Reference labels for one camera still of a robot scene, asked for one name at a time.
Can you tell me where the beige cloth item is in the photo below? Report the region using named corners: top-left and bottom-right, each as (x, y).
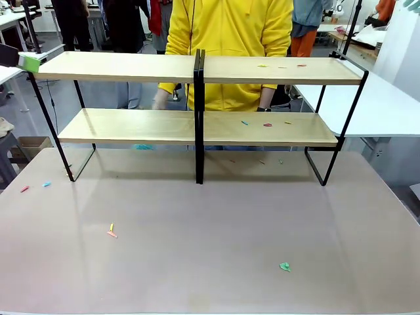
top-left (0, 117), bottom-right (16, 138)

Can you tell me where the black clamped stand pole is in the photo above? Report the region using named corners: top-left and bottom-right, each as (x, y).
top-left (331, 0), bottom-right (364, 62)

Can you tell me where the person in black clothes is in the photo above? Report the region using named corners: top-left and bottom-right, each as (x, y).
top-left (51, 0), bottom-right (91, 53)

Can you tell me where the person's left forearm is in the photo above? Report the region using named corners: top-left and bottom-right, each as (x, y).
top-left (259, 87), bottom-right (275, 108)

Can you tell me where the person in orange trousers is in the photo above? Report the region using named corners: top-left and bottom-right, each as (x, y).
top-left (290, 0), bottom-right (332, 58)

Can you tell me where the grey stool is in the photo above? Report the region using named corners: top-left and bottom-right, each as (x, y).
top-left (0, 133), bottom-right (24, 191)

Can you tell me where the person in orange top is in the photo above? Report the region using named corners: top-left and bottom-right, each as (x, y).
top-left (376, 0), bottom-right (398, 20)

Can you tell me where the thin black cord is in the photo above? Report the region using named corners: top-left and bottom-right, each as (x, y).
top-left (183, 0), bottom-right (197, 112)

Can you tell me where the white desk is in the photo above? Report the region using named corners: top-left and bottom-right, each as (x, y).
top-left (0, 11), bottom-right (37, 50)

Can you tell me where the person in red jacket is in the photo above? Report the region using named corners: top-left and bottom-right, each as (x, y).
top-left (147, 0), bottom-right (171, 55)

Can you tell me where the white side table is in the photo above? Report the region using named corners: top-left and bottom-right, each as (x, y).
top-left (0, 44), bottom-right (66, 113)
top-left (291, 70), bottom-right (420, 138)

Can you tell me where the cardboard box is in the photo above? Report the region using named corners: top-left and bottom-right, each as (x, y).
top-left (18, 136), bottom-right (53, 158)

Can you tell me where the person in dark top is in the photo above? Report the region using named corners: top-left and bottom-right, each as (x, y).
top-left (102, 0), bottom-right (147, 110)

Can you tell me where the white bag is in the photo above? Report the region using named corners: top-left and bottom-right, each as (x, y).
top-left (352, 23), bottom-right (390, 45)

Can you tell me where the wooden shelf unit black frame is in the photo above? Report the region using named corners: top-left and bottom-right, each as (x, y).
top-left (25, 49), bottom-right (201, 184)
top-left (198, 49), bottom-right (370, 187)

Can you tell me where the person in yellow hoodie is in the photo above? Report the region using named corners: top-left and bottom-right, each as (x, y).
top-left (158, 0), bottom-right (295, 152)

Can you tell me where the wooden work table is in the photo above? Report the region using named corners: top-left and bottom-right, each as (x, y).
top-left (327, 29), bottom-right (381, 63)

